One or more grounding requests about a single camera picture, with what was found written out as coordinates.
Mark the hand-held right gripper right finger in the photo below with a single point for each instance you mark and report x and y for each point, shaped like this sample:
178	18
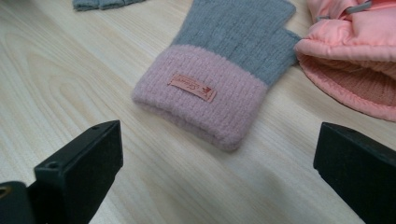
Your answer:
361	168

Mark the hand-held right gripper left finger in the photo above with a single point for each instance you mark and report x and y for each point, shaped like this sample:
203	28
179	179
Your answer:
77	168

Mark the grey and pink knit glove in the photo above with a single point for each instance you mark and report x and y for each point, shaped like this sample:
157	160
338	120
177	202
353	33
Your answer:
218	62
93	4

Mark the pink padded ski glove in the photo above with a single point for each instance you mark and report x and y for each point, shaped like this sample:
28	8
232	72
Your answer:
358	40

